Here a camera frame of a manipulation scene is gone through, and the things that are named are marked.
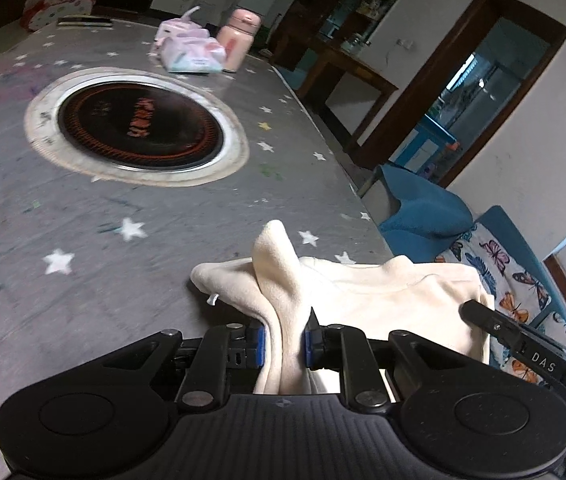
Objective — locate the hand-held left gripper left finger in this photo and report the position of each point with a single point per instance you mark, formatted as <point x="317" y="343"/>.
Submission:
<point x="261" y="346"/>

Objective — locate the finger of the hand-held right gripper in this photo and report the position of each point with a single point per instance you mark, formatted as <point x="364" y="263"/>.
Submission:
<point x="485" y="321"/>

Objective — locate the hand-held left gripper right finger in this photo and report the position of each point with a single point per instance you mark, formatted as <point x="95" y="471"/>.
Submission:
<point x="308" y="347"/>

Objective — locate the cream fleece garment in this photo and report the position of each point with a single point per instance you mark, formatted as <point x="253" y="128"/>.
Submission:
<point x="388" y="290"/>

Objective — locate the butterfly print cushion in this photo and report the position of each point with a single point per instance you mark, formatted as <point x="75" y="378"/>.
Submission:
<point x="508" y="275"/>

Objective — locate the blue sofa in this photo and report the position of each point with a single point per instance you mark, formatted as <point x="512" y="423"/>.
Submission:
<point x="518" y="232"/>

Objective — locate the blue cushion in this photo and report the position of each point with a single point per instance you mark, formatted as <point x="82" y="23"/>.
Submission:
<point x="423" y="210"/>

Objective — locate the grey star-print tablecloth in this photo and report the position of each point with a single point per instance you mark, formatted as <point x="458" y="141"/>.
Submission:
<point x="113" y="260"/>

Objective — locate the blue metal rack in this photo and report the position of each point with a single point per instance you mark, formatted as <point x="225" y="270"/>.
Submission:
<point x="428" y="147"/>

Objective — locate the round built-in induction cooker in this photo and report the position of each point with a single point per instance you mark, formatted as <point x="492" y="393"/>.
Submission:
<point x="138" y="125"/>

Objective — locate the wooden side table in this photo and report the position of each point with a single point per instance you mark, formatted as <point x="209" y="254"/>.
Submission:
<point x="348" y="67"/>

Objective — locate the pastel tissue pack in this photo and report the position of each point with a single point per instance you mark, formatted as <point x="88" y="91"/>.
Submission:
<point x="178" y="30"/>
<point x="195" y="55"/>

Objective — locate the pink insulated bottle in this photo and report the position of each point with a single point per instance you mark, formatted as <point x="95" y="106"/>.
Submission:
<point x="237" y="40"/>

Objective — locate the dark wooden shelf cabinet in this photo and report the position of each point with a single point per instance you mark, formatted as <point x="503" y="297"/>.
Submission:
<point x="343" y="5"/>

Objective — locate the dark wooden door frame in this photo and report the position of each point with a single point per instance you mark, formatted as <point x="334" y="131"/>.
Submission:
<point x="413" y="85"/>

